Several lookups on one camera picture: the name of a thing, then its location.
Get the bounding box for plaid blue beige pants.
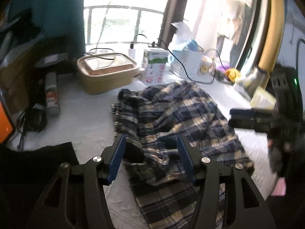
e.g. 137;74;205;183
112;81;254;228

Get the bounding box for yellow green plastic package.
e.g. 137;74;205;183
233;72;277;110

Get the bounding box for yellow snack bag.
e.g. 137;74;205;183
225;68;241;83

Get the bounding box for purple cloth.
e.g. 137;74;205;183
216;65;231;72

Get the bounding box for white yellow cartoon mug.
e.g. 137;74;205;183
198;56;216;76

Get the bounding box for white slatted storage basket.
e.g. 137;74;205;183
170;50;204;78

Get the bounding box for spray can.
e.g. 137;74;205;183
45;72;60;116

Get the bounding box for white plastic bag in basket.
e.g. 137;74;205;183
169;21;200;52

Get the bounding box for white green tissue box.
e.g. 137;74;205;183
141;47;169;85

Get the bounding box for tan lidded food container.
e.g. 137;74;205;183
76;52;141;95

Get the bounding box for balcony railing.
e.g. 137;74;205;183
83;5;164;46

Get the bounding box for teal curtain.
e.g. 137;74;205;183
9;0;85;59

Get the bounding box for black power cable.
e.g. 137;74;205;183
133;34;231;85

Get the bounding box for dark window post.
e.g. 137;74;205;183
157;0;187;49

